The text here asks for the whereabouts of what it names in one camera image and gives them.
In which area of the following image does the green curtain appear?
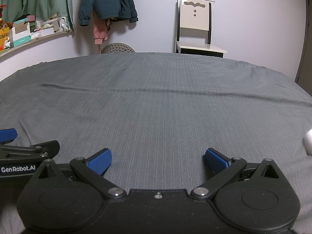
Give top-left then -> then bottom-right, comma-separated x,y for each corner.
1,0 -> 75,30

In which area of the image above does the white sock foot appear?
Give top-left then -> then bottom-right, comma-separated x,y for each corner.
302,129 -> 312,156

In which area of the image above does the pink hanging garment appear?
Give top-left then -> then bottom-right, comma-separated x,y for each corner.
92,11 -> 112,45

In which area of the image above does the white black wooden chair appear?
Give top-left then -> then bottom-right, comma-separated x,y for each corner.
175,0 -> 227,58

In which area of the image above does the round grey woven stool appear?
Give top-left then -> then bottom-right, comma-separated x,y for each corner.
100,42 -> 135,54

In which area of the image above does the yellow cardboard box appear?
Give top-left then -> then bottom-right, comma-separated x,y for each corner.
0,27 -> 10,50

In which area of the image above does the grey bed sheet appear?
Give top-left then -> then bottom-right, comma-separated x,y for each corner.
1,53 -> 311,233

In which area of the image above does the dark teal hanging jacket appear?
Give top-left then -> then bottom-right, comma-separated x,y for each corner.
78,0 -> 139,27

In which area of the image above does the curved windowsill shelf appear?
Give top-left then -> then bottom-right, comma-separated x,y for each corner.
0,30 -> 74,58

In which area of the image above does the teal white cardboard box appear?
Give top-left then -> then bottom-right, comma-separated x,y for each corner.
9,19 -> 31,48

